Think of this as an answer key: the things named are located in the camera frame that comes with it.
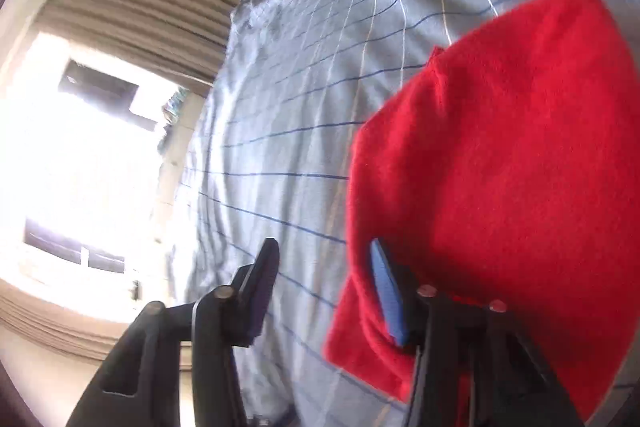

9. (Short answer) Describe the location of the grey plaid blanket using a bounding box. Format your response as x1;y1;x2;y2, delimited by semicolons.
167;0;640;427

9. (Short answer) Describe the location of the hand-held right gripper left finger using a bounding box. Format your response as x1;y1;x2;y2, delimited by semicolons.
65;237;281;427

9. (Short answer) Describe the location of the beige curtain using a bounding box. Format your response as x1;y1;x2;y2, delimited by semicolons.
37;0;237;98

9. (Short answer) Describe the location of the red sweater with white print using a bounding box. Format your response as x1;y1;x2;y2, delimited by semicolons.
322;0;640;427

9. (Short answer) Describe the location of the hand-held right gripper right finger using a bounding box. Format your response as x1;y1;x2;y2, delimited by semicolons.
369;239;586;427

